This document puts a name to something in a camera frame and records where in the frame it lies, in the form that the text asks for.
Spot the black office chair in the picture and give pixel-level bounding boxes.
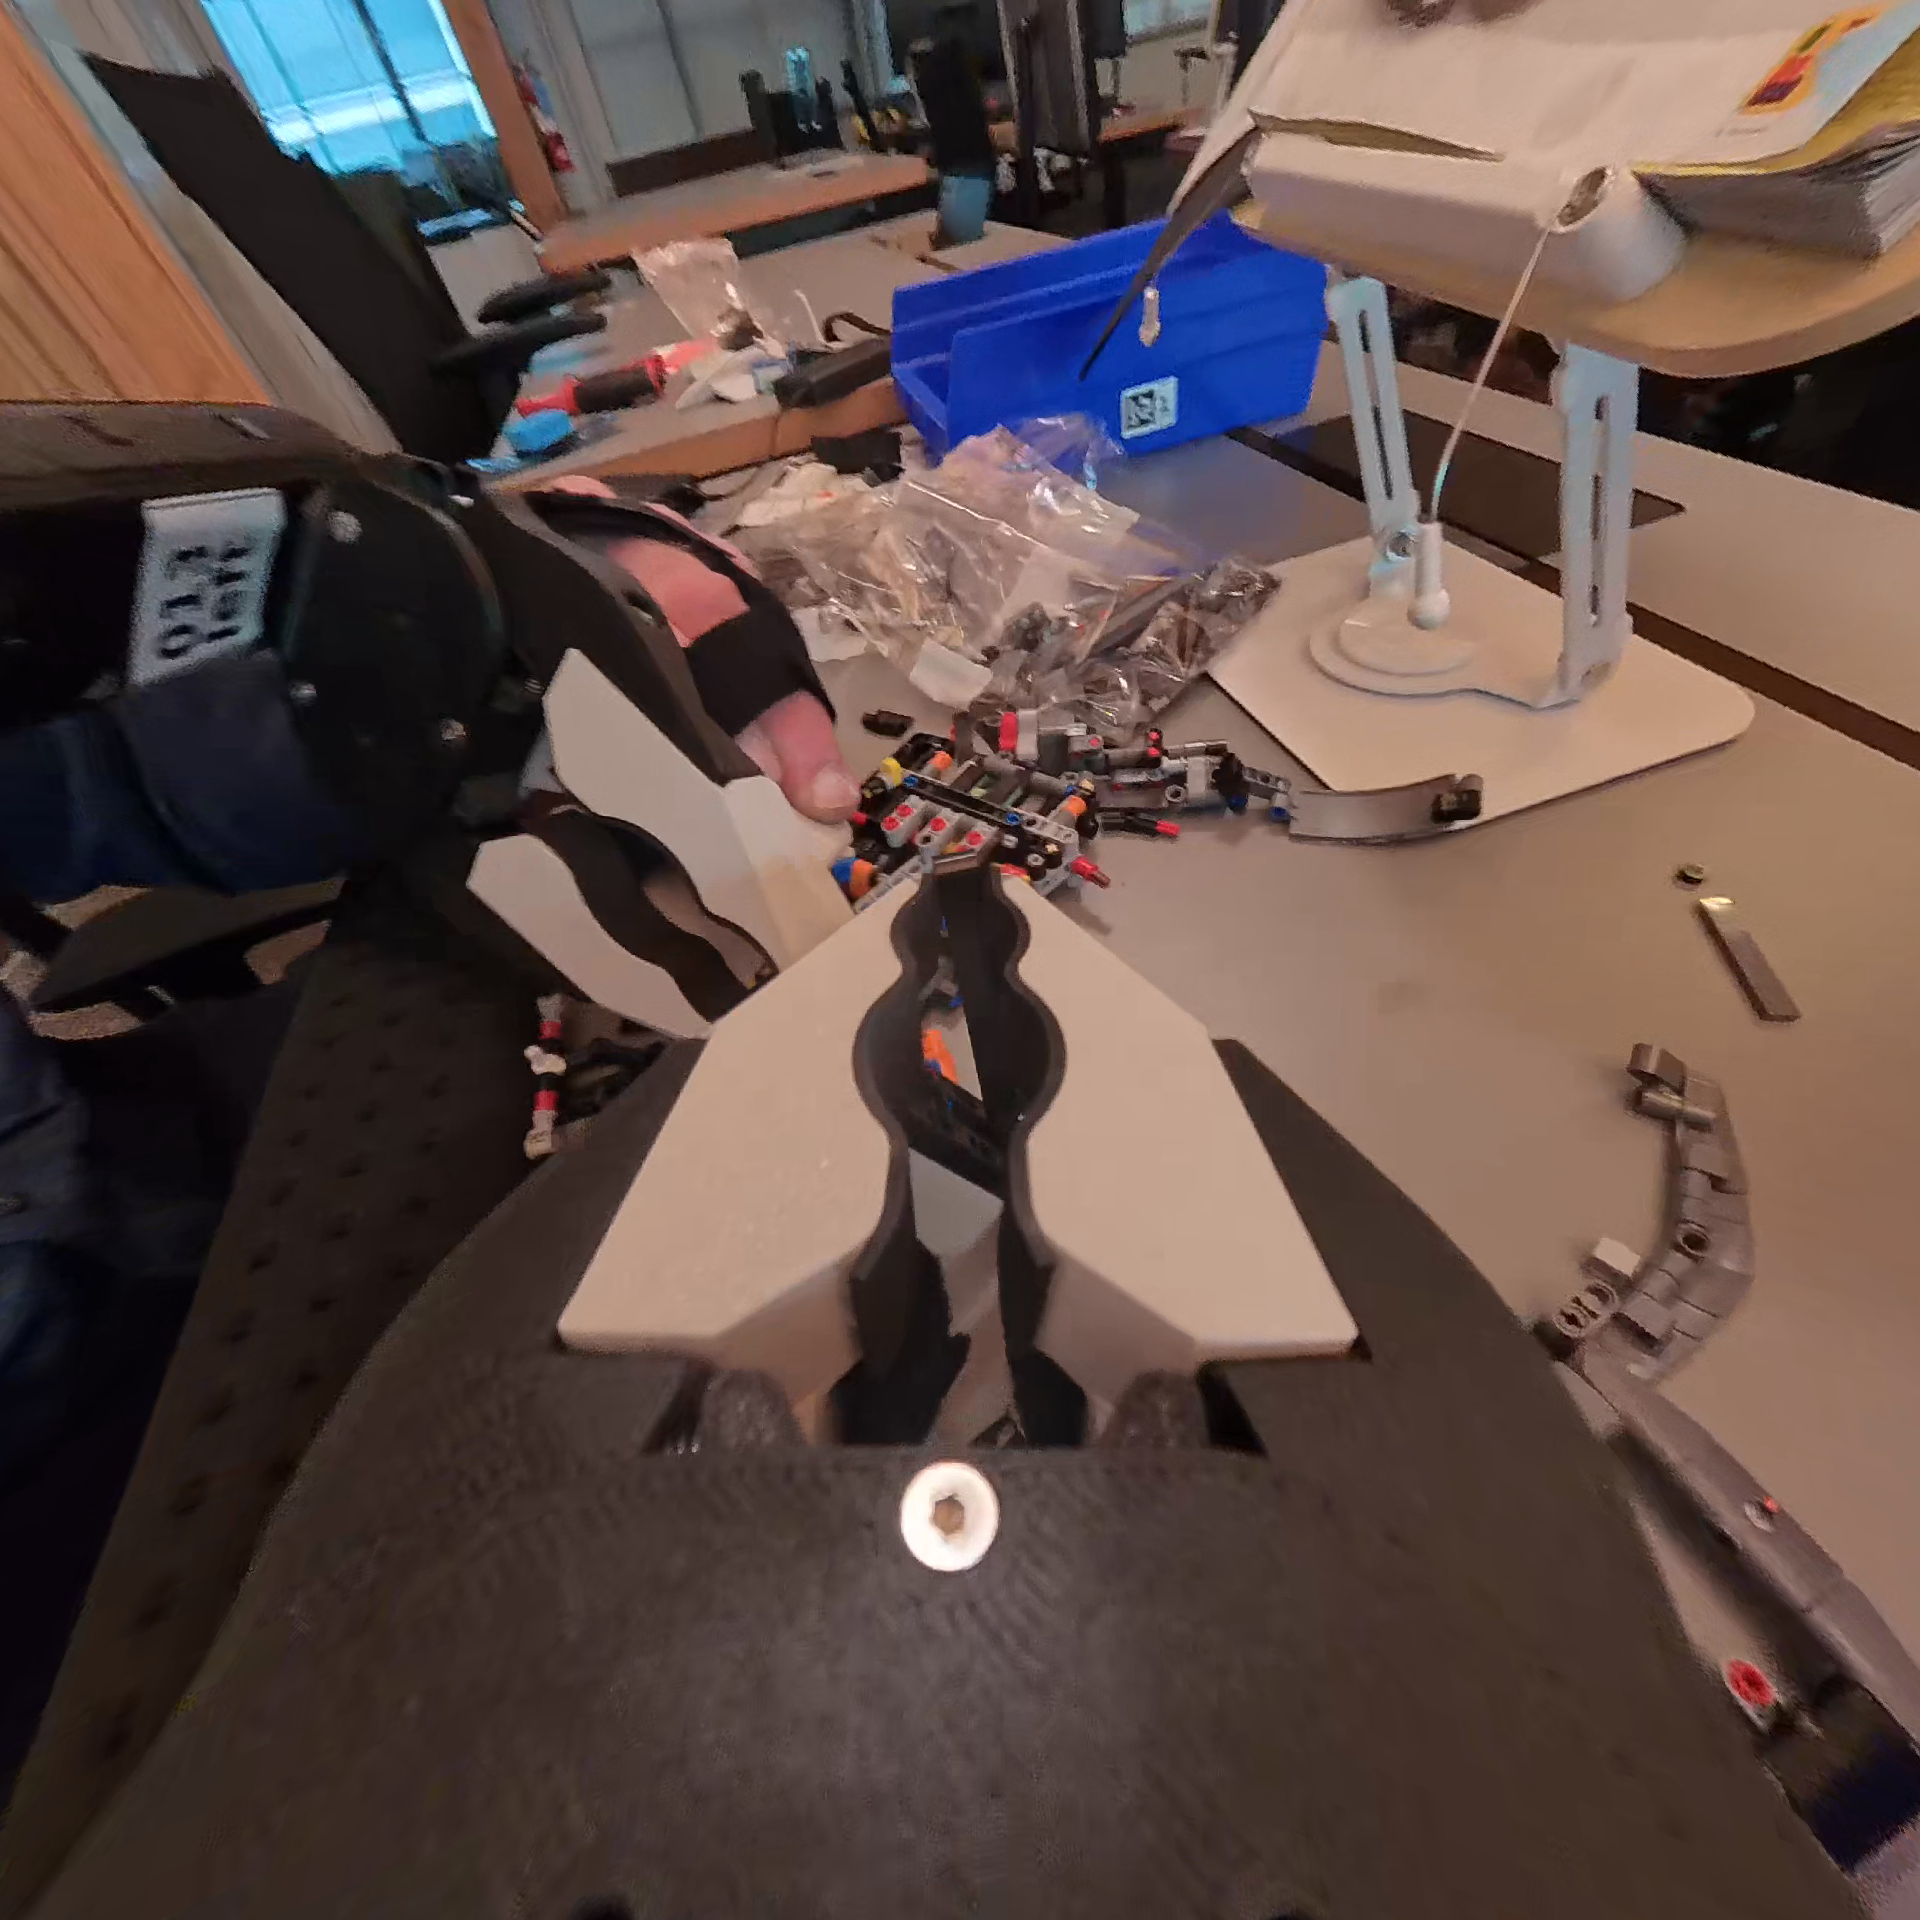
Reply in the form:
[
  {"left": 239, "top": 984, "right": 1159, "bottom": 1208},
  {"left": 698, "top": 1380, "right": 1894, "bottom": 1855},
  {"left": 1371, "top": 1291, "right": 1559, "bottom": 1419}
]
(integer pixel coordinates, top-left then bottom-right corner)
[{"left": 83, "top": 52, "right": 614, "bottom": 459}]

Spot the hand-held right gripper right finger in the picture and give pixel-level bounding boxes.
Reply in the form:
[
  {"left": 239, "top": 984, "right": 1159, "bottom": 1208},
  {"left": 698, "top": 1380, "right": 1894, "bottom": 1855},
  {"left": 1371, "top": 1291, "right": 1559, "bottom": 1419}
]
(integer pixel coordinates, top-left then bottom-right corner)
[{"left": 998, "top": 872, "right": 1363, "bottom": 1444}]

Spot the small clear plastic bag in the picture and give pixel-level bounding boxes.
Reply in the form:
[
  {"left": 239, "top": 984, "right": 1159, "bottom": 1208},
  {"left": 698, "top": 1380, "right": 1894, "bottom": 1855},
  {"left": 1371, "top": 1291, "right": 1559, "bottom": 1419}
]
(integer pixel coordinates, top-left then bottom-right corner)
[{"left": 634, "top": 238, "right": 785, "bottom": 359}]

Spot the black power adapter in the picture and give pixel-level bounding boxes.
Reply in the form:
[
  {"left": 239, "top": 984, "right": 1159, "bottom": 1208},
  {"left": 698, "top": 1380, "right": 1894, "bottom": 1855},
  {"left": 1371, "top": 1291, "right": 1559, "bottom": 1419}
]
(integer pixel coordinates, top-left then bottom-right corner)
[{"left": 771, "top": 339, "right": 897, "bottom": 409}]

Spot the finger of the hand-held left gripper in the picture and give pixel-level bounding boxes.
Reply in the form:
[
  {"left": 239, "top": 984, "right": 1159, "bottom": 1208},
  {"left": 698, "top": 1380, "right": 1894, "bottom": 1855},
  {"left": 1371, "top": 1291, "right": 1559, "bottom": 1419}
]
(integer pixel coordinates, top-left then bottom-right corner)
[
  {"left": 465, "top": 830, "right": 758, "bottom": 1040},
  {"left": 539, "top": 648, "right": 858, "bottom": 973}
]

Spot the person's left forearm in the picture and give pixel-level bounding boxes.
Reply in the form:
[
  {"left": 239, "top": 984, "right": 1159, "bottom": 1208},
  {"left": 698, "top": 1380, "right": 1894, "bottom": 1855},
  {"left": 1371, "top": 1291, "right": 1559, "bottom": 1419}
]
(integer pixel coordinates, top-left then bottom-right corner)
[{"left": 0, "top": 696, "right": 367, "bottom": 904}]

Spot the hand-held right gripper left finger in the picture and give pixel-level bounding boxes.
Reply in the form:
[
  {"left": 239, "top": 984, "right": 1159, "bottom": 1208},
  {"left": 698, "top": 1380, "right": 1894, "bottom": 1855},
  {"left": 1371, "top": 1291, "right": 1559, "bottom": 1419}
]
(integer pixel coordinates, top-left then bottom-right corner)
[{"left": 556, "top": 881, "right": 964, "bottom": 1444}]

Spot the black axle with red bushings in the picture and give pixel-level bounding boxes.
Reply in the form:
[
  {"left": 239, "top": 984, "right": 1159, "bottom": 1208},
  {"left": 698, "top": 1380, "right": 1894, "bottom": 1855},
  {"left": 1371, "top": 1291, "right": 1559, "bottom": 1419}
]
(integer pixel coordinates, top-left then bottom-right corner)
[{"left": 521, "top": 993, "right": 571, "bottom": 1160}]

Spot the black perforated panel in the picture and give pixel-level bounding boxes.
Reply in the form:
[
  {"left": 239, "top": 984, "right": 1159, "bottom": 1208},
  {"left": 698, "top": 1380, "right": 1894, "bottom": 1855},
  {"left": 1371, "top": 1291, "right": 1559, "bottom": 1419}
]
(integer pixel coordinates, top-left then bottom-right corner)
[{"left": 0, "top": 915, "right": 683, "bottom": 1846}]

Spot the grey lego subassembly with curved panel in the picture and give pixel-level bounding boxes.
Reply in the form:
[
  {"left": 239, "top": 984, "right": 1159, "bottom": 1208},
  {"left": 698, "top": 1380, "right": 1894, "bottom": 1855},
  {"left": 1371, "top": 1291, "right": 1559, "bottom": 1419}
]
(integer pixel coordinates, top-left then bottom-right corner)
[{"left": 961, "top": 704, "right": 1487, "bottom": 845}]

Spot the lego car chassis assembly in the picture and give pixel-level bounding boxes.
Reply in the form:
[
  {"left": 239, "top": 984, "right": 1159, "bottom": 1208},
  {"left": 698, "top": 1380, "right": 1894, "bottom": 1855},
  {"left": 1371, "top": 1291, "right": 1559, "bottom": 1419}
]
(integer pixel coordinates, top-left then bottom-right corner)
[{"left": 836, "top": 726, "right": 1115, "bottom": 904}]

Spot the person's left hand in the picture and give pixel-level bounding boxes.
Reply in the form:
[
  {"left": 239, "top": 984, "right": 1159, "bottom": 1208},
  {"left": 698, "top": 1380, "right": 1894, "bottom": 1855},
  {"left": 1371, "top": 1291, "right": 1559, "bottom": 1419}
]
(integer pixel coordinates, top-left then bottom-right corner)
[{"left": 543, "top": 472, "right": 867, "bottom": 828}]

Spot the wooden background desk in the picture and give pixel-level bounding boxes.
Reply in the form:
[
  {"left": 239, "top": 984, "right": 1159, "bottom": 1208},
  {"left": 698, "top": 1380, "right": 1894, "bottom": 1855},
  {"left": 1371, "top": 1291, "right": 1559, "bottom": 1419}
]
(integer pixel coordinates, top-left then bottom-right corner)
[{"left": 537, "top": 150, "right": 934, "bottom": 273}]

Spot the dark grey lego tile strip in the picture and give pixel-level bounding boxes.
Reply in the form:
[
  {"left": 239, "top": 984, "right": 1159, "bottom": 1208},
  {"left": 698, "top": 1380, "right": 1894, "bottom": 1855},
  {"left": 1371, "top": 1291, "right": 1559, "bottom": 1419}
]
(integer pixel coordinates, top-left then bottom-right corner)
[{"left": 1697, "top": 896, "right": 1802, "bottom": 1024}]

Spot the white book stand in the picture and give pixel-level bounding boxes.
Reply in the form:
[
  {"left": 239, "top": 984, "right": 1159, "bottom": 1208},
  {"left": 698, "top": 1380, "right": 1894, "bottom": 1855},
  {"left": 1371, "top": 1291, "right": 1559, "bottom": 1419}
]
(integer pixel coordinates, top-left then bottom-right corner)
[{"left": 1205, "top": 142, "right": 1920, "bottom": 797}]

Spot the red black hand tool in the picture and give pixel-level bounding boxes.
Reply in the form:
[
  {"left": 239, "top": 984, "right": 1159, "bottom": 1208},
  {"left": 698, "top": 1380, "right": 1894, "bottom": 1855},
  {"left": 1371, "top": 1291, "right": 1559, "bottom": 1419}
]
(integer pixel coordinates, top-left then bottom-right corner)
[{"left": 515, "top": 356, "right": 671, "bottom": 422}]

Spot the grey lego connector beam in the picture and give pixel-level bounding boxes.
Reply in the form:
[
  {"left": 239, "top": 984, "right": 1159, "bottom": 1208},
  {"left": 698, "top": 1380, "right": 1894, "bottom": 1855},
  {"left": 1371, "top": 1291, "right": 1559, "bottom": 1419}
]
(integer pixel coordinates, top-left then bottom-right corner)
[{"left": 1534, "top": 1040, "right": 1758, "bottom": 1384}]

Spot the clear bag of lego parts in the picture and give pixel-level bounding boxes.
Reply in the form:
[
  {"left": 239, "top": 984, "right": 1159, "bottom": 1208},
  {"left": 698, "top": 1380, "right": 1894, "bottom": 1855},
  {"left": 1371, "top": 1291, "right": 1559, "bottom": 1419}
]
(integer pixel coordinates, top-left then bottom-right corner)
[{"left": 748, "top": 422, "right": 1287, "bottom": 710}]

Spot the blue plastic bin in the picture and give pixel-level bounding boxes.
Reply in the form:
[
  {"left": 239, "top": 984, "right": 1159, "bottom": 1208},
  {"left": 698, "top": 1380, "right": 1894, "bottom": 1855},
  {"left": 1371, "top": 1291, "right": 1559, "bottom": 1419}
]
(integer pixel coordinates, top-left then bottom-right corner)
[{"left": 891, "top": 211, "right": 1333, "bottom": 462}]

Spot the lego instruction booklet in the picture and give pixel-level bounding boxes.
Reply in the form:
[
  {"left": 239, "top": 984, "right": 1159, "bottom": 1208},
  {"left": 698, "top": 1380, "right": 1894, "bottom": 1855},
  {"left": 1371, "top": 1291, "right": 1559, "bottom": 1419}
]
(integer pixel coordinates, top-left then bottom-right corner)
[{"left": 1076, "top": 0, "right": 1920, "bottom": 379}]

